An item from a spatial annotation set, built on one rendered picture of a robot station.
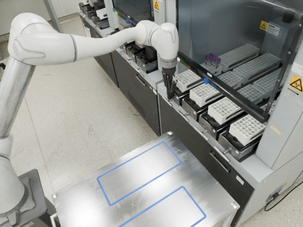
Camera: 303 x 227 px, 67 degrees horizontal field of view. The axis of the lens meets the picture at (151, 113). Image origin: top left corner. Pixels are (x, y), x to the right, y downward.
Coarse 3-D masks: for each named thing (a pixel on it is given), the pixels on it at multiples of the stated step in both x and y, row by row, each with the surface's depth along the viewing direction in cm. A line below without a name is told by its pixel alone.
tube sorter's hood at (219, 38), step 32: (192, 0) 98; (224, 0) 83; (256, 0) 72; (288, 0) 66; (192, 32) 108; (224, 32) 90; (256, 32) 77; (288, 32) 68; (192, 64) 119; (224, 64) 98; (256, 64) 83; (256, 96) 90
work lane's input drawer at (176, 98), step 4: (200, 84) 135; (176, 88) 134; (192, 88) 133; (176, 92) 132; (180, 92) 132; (184, 92) 132; (188, 92) 133; (176, 96) 133; (180, 96) 131; (184, 96) 132; (168, 100) 137; (176, 100) 135; (180, 100) 132; (172, 104) 135
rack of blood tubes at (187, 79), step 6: (186, 72) 138; (192, 72) 136; (180, 78) 133; (186, 78) 133; (192, 78) 132; (198, 78) 132; (180, 84) 130; (186, 84) 129; (192, 84) 137; (180, 90) 133
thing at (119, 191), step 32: (128, 160) 103; (160, 160) 101; (192, 160) 100; (64, 192) 95; (96, 192) 93; (128, 192) 92; (160, 192) 91; (192, 192) 90; (224, 192) 89; (64, 224) 86; (96, 224) 85; (128, 224) 84; (160, 224) 83; (192, 224) 82; (224, 224) 99
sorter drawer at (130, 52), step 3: (126, 48) 174; (129, 48) 171; (132, 48) 170; (129, 51) 171; (132, 51) 167; (135, 51) 167; (141, 51) 168; (129, 54) 174; (132, 54) 168; (135, 54) 167; (138, 54) 167; (129, 57) 176; (132, 57) 171; (135, 57) 167; (126, 60) 172; (135, 60) 168; (129, 63) 169; (135, 63) 170
